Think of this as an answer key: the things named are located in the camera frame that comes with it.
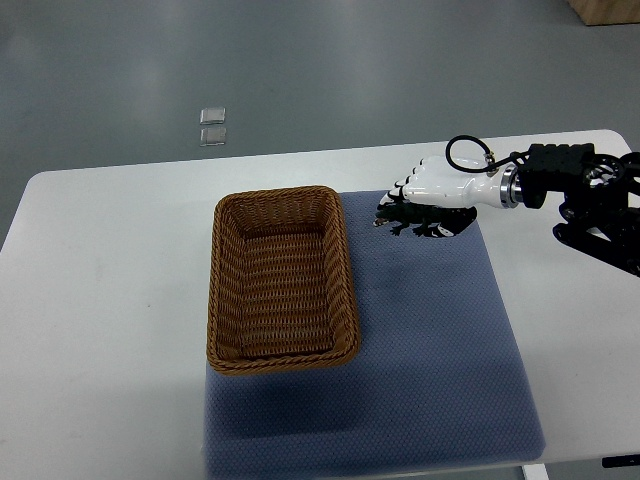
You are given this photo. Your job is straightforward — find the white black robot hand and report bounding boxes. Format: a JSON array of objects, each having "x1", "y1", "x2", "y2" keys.
[{"x1": 377, "y1": 156, "x2": 523, "y2": 209}]

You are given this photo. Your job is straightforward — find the dark toy crocodile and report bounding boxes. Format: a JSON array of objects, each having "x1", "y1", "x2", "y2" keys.
[{"x1": 373, "y1": 201, "x2": 477, "y2": 238}]

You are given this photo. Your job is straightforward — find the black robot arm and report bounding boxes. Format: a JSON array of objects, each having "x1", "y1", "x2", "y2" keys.
[{"x1": 517, "y1": 143, "x2": 639, "y2": 276}]

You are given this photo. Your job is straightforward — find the brown wicker basket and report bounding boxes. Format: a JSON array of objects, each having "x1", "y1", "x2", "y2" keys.
[{"x1": 206, "y1": 186, "x2": 361, "y2": 376}]

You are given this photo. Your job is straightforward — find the blue quilted mat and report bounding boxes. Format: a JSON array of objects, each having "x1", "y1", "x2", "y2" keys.
[{"x1": 204, "y1": 191, "x2": 545, "y2": 479}]

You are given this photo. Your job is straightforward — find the wooden box corner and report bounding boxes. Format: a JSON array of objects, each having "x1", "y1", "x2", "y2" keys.
[{"x1": 567, "y1": 0, "x2": 640, "y2": 26}]

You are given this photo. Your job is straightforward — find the upper floor plate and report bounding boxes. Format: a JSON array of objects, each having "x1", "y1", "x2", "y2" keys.
[{"x1": 199, "y1": 107, "x2": 226, "y2": 125}]

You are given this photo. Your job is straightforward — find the white table leg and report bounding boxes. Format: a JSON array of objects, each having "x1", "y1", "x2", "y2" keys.
[{"x1": 521, "y1": 463, "x2": 550, "y2": 480}]

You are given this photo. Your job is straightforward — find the black cable loop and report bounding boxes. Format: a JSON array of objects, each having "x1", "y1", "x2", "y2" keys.
[{"x1": 445, "y1": 135, "x2": 531, "y2": 176}]

